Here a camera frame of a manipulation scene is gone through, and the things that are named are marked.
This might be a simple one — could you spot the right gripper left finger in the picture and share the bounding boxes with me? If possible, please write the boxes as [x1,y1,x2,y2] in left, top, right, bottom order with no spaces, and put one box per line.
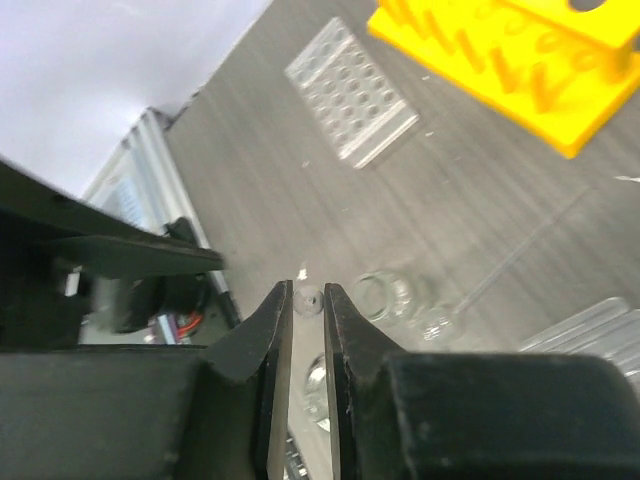
[202,280,293,479]

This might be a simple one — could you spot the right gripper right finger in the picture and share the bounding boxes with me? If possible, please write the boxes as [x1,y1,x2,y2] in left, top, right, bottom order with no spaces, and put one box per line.
[324,283,400,479]

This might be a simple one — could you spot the clear test tube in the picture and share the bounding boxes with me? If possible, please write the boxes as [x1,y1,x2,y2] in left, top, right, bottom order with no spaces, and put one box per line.
[520,297,639,363]

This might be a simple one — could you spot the clear acrylic tube rack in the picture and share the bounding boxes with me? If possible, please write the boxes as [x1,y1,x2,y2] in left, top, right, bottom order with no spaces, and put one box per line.
[285,17,419,170]

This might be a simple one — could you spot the yellow test tube rack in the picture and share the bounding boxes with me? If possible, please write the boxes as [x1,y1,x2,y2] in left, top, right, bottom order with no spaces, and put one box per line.
[367,0,639,158]

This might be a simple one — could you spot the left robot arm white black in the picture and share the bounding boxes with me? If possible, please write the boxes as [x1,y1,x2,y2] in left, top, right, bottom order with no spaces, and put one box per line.
[1,163,224,350]

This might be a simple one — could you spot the small glass beaker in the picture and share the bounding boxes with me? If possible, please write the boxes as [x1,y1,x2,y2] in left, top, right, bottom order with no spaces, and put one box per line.
[352,270,417,327]

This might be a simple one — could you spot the glass funnel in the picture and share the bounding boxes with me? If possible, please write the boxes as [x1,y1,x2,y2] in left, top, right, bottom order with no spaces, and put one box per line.
[293,276,460,432]

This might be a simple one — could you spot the glass stirring rod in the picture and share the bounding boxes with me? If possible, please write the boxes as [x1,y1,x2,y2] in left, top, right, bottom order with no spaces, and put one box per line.
[452,186,592,315]

